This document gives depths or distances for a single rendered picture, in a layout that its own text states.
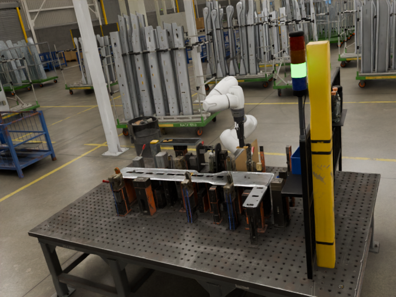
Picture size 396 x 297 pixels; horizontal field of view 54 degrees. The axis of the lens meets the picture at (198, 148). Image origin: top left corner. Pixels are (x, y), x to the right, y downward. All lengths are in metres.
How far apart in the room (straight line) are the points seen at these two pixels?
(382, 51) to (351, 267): 7.36
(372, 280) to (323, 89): 1.96
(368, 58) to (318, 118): 7.50
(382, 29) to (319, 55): 7.47
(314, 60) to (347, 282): 1.24
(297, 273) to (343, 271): 0.26
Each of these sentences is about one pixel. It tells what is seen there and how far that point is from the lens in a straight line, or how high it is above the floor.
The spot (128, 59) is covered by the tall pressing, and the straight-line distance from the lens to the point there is 7.90.
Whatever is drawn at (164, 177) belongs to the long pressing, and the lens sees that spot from 3.15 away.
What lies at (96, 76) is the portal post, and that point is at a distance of 6.75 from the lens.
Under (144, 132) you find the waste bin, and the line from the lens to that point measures 5.91.
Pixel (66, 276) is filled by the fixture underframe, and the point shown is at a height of 0.23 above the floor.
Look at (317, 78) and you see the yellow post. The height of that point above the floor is 1.84.
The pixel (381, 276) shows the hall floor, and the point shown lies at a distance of 3.61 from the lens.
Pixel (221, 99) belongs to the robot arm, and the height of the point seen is 1.64.
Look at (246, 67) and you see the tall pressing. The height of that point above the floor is 0.48.
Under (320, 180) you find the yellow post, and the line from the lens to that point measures 2.20.
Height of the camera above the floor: 2.25
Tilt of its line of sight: 20 degrees down
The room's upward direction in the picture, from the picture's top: 9 degrees counter-clockwise
